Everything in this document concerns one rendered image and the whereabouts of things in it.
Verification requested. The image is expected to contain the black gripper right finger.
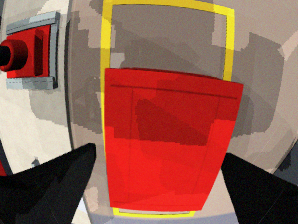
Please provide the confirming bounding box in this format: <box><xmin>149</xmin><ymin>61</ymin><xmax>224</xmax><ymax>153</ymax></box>
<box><xmin>221</xmin><ymin>152</ymin><xmax>298</xmax><ymax>224</ymax></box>

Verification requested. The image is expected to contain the yellow rectangular frame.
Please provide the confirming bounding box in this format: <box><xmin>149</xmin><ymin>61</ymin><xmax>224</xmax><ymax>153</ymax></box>
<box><xmin>100</xmin><ymin>0</ymin><xmax>235</xmax><ymax>218</ymax></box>

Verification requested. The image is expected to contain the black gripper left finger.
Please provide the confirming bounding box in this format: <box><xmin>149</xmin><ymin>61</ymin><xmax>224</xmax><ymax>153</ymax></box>
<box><xmin>0</xmin><ymin>143</ymin><xmax>96</xmax><ymax>224</ymax></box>

